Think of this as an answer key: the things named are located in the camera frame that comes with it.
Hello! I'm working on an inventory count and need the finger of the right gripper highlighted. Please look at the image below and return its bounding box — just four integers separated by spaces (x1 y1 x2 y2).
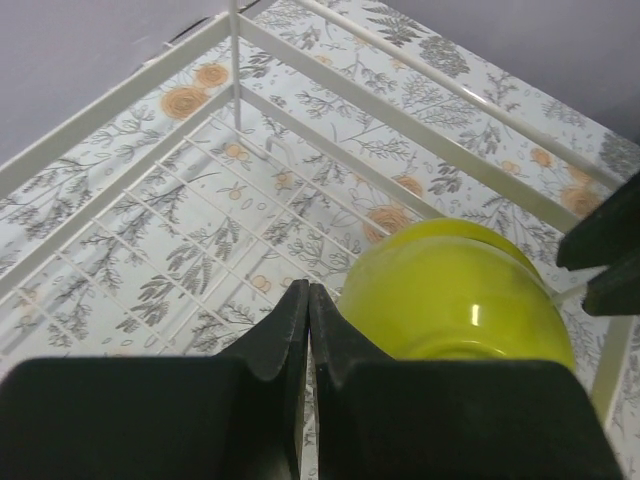
556 173 639 270
582 249 639 317

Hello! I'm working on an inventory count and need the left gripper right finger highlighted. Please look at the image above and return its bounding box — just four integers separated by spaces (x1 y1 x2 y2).
309 284 622 479

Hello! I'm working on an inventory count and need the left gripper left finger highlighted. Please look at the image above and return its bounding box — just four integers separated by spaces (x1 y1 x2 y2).
1 280 310 479

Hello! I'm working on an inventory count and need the lime green bowl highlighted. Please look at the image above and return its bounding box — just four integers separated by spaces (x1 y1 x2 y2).
337 219 576 370

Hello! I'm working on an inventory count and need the floral patterned table mat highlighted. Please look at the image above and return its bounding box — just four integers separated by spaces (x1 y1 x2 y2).
0 0 640 480

